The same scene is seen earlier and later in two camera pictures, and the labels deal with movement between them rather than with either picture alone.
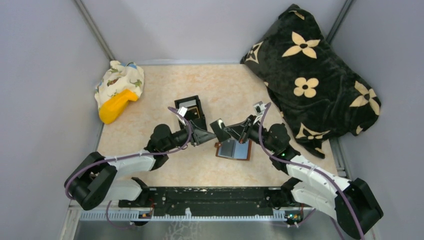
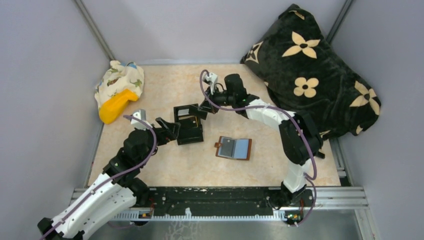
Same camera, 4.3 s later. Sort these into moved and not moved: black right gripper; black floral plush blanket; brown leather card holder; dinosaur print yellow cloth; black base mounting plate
Moved: black right gripper
Not moved: dinosaur print yellow cloth; black base mounting plate; brown leather card holder; black floral plush blanket
